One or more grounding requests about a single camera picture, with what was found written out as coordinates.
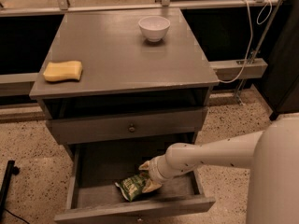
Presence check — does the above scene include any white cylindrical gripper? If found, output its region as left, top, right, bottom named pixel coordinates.
left=138, top=155, right=175, bottom=193

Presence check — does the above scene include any green jalapeno chip bag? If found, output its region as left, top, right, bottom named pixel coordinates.
left=115, top=173, right=149, bottom=202

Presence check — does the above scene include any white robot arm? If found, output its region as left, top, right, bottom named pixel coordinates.
left=139, top=116, right=299, bottom=224

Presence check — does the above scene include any round metal drawer knob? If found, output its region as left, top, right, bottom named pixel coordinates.
left=128, top=124, right=135, bottom=133

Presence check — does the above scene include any open grey bottom drawer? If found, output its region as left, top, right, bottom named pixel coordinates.
left=54, top=134, right=215, bottom=224

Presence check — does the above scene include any closed grey middle drawer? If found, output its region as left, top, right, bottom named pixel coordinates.
left=47, top=107, right=207, bottom=145

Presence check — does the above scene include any grey wooden drawer cabinet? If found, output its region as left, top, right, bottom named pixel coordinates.
left=29, top=7, right=220, bottom=154

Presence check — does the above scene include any thin metal diagonal rod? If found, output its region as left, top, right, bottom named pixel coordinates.
left=232, top=0, right=284, bottom=105

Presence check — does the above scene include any black floor stand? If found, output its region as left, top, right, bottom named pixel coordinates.
left=0, top=160, right=20, bottom=220

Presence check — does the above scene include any yellow sponge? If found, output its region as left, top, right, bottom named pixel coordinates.
left=43, top=61, right=82, bottom=82

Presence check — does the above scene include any white ceramic bowl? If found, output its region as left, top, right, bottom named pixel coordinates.
left=138, top=16, right=170, bottom=42

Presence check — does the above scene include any grey metal rail frame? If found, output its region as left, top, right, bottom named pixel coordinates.
left=0, top=0, right=281, bottom=98

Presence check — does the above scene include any white hanging cable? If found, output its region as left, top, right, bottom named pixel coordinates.
left=218, top=0, right=273, bottom=85

